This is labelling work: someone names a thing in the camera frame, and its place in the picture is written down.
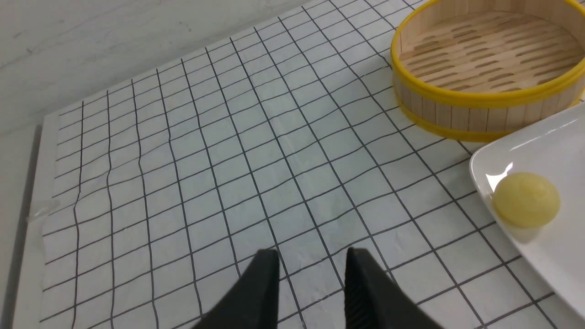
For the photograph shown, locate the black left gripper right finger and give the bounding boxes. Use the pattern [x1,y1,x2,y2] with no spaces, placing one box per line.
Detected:
[344,248,441,329]

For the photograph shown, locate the white grid-pattern tablecloth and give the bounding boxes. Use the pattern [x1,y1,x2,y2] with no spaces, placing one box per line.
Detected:
[34,0,584,329]

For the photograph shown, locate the yellow-rimmed bamboo steamer basket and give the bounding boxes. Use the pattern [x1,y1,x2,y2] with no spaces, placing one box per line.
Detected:
[390,0,585,143]

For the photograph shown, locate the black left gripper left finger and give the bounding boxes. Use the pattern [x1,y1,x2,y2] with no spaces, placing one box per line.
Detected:
[194,249,280,329]

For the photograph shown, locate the white square ceramic plate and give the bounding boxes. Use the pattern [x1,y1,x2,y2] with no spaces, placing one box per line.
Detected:
[469,102,585,317]

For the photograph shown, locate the yellow steamed bun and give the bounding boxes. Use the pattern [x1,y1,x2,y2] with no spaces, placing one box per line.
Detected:
[492,172,561,228]

